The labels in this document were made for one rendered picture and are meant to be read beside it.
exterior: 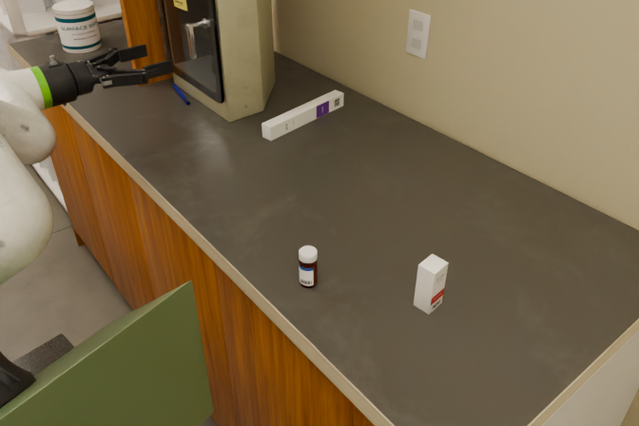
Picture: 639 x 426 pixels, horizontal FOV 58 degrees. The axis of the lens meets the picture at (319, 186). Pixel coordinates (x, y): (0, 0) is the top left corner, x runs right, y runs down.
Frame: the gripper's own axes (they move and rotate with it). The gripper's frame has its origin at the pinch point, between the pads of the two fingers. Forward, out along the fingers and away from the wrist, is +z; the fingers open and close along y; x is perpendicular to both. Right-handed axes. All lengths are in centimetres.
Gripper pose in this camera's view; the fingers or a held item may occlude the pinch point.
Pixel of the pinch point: (154, 58)
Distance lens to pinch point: 148.4
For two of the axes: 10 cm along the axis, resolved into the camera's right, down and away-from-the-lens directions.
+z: 7.7, -3.5, 5.3
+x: 0.0, 8.3, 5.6
